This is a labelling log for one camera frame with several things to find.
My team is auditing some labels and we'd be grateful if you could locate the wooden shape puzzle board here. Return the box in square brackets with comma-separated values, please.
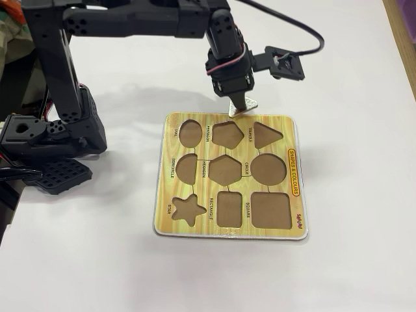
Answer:
[152, 111, 310, 242]

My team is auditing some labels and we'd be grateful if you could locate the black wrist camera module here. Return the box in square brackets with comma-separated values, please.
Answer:
[252, 45, 307, 81]

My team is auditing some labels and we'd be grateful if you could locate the pink white servo wire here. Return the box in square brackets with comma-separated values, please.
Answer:
[204, 27, 248, 76]

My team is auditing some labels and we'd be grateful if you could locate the black camera cable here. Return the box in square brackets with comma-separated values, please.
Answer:
[239, 0, 326, 57]

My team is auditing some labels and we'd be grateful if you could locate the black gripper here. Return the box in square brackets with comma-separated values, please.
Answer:
[204, 41, 257, 111]

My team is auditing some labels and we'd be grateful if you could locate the black base cable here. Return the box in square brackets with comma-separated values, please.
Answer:
[0, 164, 43, 183]

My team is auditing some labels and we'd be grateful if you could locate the brown triangle piece yellow pin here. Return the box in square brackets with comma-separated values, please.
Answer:
[228, 96, 260, 118]

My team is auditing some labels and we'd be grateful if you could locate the black robot base with clamp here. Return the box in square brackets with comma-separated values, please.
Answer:
[0, 84, 108, 196]

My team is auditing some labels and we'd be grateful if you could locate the purple background object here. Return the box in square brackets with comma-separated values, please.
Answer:
[388, 0, 416, 21]

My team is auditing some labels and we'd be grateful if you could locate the orange green cloth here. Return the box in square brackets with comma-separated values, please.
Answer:
[0, 0, 35, 45]

